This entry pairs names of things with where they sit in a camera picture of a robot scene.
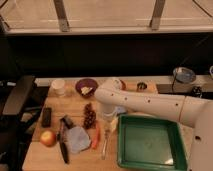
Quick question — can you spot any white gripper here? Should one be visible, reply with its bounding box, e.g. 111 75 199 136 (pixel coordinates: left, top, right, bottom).
103 113 118 132

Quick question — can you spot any silver fork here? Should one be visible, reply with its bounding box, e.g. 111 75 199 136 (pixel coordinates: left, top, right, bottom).
101 130 110 160

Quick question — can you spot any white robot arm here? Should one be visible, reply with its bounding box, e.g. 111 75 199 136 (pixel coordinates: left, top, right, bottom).
95 78 213 171

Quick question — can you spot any small metal cup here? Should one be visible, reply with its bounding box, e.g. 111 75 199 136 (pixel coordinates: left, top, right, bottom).
136 82 147 92

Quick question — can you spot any white plastic cup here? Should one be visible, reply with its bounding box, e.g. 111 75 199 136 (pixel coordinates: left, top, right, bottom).
51 79 65 96

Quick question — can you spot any bunch of red grapes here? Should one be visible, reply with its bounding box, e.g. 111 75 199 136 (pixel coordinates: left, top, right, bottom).
83 103 96 129

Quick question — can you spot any orange carrot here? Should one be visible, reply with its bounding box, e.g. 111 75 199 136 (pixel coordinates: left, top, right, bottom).
91 122 101 149

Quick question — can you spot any grey cloth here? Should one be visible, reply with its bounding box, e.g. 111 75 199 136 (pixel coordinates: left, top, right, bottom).
66 126 91 154

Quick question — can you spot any orange bowl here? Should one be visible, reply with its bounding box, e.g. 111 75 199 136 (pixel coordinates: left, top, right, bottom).
120 80 126 90

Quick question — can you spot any green plastic tray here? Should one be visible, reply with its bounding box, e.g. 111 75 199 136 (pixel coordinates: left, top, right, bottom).
117 115 187 171

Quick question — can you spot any purple bowl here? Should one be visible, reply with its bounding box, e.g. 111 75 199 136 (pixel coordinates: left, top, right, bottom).
75 78 98 98

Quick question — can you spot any black rectangular block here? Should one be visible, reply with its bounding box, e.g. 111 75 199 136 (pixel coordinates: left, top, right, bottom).
41 107 52 127

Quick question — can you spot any red yellow apple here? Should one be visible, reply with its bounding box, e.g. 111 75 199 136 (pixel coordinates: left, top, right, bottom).
40 131 56 147

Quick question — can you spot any metal pan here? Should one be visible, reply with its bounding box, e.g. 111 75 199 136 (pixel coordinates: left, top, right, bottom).
173 67 196 84

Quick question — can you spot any black office chair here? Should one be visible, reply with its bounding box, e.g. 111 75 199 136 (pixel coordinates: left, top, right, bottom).
0 76 35 171

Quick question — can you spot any black handled knife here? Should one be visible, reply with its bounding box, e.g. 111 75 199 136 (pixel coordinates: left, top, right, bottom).
57 120 69 164

